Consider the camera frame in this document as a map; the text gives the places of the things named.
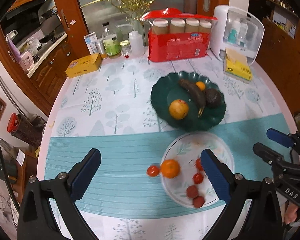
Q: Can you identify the right hand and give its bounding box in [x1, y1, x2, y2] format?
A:
[284, 202, 299, 225]

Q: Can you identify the orange tangerine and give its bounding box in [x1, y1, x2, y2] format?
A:
[160, 159, 180, 179]

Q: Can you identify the dark avocado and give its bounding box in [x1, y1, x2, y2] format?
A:
[203, 88, 222, 108]

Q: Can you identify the small orange kumquat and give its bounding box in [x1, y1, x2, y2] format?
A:
[196, 81, 206, 91]

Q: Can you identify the yellow cardboard box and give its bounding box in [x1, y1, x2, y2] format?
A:
[65, 53, 102, 79]

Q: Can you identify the red lidded container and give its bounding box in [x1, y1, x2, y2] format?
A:
[7, 113, 20, 133]

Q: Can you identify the white cosmetic storage box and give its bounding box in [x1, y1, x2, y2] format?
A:
[210, 5, 264, 65]

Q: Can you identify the white plastic bottle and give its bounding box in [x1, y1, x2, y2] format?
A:
[128, 31, 145, 57]

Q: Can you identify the small red cherry tomato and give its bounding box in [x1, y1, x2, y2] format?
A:
[193, 172, 204, 185]

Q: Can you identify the red lychee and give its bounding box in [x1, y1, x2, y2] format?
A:
[186, 185, 199, 199]
[192, 196, 205, 209]

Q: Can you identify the yellow tissue pack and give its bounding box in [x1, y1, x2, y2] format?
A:
[224, 48, 253, 83]

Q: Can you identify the white blue small box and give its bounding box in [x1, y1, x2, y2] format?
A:
[84, 32, 98, 55]

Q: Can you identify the large yellow-orange fruit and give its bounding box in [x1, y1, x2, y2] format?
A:
[168, 99, 189, 120]

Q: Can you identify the red paper cup pack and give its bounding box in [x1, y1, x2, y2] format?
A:
[140, 8, 218, 62]

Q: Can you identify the tree pattern tablecloth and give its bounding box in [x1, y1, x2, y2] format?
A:
[37, 52, 296, 239]

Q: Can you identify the dark green scalloped plate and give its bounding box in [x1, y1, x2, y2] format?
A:
[151, 71, 226, 132]

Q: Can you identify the green label glass bottle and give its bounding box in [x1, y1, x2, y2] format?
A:
[102, 22, 121, 58]

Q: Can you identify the small glass jar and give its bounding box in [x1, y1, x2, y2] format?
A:
[120, 40, 132, 58]

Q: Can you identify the white floral plate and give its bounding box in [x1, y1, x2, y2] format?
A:
[161, 132, 235, 208]

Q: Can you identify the overripe dark banana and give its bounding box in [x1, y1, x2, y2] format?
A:
[178, 79, 206, 118]

